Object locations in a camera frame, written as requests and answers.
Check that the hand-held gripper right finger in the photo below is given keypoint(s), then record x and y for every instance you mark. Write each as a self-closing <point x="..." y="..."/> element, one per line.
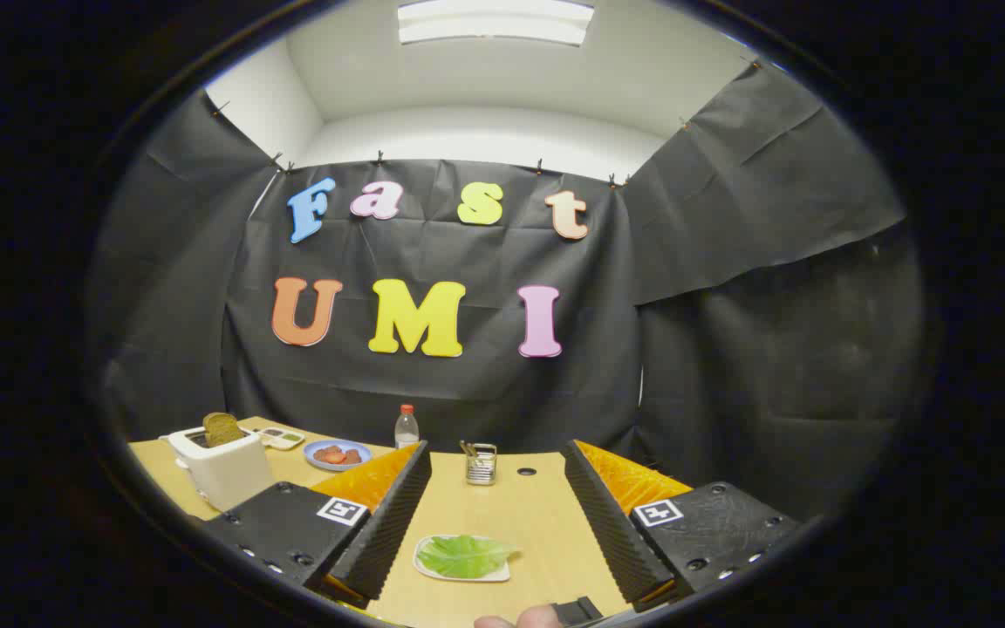
<point x="607" y="523"/>

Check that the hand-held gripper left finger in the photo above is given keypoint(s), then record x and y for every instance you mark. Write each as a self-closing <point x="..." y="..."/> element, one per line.
<point x="389" y="523"/>

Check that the green lettuce leaf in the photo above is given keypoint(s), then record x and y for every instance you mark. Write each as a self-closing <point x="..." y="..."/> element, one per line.
<point x="463" y="556"/>

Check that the brown bread slice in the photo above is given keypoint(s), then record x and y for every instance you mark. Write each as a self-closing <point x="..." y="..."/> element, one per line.
<point x="223" y="429"/>

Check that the blue plate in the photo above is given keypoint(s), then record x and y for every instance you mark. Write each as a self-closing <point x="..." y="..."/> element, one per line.
<point x="364" y="453"/>

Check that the brown meat patty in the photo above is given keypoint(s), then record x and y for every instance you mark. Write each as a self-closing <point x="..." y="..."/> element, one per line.
<point x="353" y="456"/>
<point x="321" y="453"/>

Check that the red tomato slice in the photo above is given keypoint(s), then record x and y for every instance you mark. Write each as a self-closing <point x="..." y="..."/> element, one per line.
<point x="335" y="456"/>

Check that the clear red-capped plastic bottle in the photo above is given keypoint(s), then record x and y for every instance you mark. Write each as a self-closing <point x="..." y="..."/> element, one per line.
<point x="406" y="432"/>

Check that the small white square dish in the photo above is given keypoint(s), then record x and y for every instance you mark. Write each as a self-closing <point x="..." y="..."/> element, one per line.
<point x="494" y="577"/>

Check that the white divided condiment tray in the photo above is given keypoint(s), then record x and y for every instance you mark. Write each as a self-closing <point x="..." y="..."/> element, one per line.
<point x="280" y="438"/>

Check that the black backdrop cloth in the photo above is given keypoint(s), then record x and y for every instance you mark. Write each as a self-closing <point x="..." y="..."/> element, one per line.
<point x="468" y="392"/>

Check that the white toaster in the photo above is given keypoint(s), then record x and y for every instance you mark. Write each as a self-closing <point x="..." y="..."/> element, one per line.
<point x="232" y="475"/>

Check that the ceiling light panel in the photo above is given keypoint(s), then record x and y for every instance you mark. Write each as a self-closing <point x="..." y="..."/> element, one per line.
<point x="494" y="22"/>

